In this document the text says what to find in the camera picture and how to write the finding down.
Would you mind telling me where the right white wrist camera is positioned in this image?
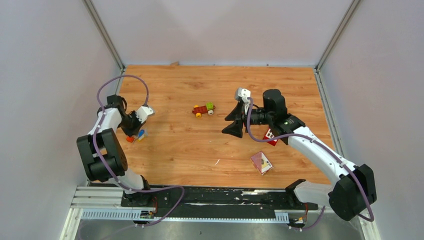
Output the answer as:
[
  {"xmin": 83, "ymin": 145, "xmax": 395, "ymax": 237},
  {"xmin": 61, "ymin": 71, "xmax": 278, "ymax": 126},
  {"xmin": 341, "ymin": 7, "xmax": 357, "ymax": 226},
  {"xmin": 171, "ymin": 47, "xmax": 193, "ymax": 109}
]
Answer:
[{"xmin": 234, "ymin": 87, "xmax": 251, "ymax": 114}]

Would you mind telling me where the silver key with blue tag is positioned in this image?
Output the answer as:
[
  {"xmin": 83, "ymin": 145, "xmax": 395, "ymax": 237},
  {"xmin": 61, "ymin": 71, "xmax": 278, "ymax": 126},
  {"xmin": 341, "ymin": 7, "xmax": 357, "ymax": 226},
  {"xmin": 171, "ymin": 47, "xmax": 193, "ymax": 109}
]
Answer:
[{"xmin": 135, "ymin": 129, "xmax": 148, "ymax": 142}]

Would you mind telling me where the toy brick car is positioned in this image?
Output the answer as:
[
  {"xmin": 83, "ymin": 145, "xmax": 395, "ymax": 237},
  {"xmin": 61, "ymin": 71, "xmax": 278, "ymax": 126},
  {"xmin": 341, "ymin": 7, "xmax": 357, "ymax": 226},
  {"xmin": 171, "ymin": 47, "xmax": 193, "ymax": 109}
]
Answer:
[{"xmin": 192, "ymin": 102, "xmax": 216, "ymax": 118}]

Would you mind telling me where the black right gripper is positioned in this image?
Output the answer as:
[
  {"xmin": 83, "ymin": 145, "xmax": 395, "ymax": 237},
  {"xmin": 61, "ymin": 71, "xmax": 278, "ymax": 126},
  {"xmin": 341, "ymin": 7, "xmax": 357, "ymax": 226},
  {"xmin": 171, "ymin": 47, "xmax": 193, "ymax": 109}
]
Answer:
[{"xmin": 221, "ymin": 101, "xmax": 273, "ymax": 137}]

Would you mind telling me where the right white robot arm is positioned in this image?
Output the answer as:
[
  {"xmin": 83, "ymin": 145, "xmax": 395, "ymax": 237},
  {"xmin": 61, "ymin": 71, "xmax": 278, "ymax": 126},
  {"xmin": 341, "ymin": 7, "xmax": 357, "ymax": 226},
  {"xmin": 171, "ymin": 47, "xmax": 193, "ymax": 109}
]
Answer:
[{"xmin": 221, "ymin": 87, "xmax": 377, "ymax": 222}]

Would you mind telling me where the small orange brick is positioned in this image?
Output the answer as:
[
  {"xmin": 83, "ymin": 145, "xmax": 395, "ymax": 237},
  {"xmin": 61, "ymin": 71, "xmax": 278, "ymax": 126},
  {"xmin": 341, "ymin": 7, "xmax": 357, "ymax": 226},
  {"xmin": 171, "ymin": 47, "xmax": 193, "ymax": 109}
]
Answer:
[{"xmin": 126, "ymin": 136, "xmax": 135, "ymax": 143}]

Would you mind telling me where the red toy window brick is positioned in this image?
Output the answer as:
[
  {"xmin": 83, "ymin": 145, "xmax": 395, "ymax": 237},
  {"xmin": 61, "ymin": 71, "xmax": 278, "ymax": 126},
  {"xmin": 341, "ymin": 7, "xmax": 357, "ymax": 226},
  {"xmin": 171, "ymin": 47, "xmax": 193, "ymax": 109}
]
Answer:
[{"xmin": 262, "ymin": 128, "xmax": 278, "ymax": 147}]

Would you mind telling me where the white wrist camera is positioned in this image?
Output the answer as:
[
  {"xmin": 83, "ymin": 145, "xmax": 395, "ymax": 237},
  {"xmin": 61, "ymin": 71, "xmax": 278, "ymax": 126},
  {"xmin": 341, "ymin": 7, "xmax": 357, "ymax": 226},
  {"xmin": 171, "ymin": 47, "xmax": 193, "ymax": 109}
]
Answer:
[
  {"xmin": 234, "ymin": 87, "xmax": 251, "ymax": 114},
  {"xmin": 135, "ymin": 105, "xmax": 155, "ymax": 125}
]

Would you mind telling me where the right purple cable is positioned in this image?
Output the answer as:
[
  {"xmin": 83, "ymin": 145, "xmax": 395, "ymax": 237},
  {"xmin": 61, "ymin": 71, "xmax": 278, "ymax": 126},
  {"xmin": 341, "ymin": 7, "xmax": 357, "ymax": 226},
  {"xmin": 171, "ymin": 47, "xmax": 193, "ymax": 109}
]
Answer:
[{"xmin": 245, "ymin": 96, "xmax": 375, "ymax": 232}]

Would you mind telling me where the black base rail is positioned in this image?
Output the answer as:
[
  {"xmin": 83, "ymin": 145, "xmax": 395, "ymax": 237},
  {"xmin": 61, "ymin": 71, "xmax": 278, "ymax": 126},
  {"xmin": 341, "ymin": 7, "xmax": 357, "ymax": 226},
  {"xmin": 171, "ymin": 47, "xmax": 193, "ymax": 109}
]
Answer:
[{"xmin": 119, "ymin": 186, "xmax": 319, "ymax": 219}]

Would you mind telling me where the red patterned card box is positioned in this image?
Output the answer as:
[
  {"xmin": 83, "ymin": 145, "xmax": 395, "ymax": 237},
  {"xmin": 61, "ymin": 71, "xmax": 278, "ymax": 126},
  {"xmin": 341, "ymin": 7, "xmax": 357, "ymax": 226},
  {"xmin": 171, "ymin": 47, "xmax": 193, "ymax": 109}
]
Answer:
[{"xmin": 250, "ymin": 151, "xmax": 274, "ymax": 175}]

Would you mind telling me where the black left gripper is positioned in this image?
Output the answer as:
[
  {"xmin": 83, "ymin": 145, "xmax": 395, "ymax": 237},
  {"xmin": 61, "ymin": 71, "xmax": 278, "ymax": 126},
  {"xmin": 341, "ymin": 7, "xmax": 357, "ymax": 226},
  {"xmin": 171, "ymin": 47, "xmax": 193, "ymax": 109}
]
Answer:
[{"xmin": 118, "ymin": 111, "xmax": 147, "ymax": 138}]

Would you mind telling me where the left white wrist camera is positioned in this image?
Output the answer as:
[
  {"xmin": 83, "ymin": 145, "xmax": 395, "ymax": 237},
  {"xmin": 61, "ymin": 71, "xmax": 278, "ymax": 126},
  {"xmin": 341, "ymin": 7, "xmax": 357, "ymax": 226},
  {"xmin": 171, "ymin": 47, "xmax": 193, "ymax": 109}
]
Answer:
[{"xmin": 135, "ymin": 105, "xmax": 155, "ymax": 125}]

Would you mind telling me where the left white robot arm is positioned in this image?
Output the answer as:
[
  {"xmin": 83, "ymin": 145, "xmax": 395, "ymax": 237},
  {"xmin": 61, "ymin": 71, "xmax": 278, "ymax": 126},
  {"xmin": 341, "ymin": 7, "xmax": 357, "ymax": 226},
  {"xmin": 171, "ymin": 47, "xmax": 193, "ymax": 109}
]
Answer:
[{"xmin": 76, "ymin": 94, "xmax": 155, "ymax": 207}]

